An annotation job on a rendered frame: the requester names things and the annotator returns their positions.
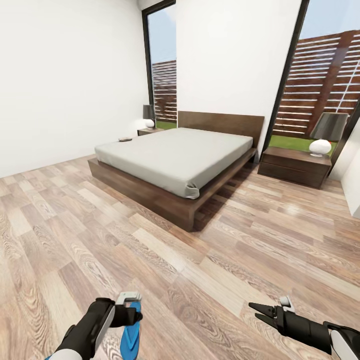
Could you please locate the sandal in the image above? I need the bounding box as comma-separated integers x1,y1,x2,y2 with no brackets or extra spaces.
120,302,141,360

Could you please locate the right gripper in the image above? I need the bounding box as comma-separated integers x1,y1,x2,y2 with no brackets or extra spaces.
248,302,312,347

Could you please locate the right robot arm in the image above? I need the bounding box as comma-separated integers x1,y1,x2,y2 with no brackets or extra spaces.
248,296,360,360

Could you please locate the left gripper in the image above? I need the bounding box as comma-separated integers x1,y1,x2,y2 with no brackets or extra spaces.
113,305,143,328

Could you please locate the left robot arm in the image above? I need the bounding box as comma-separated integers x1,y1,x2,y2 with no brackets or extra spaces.
47,291,143,360

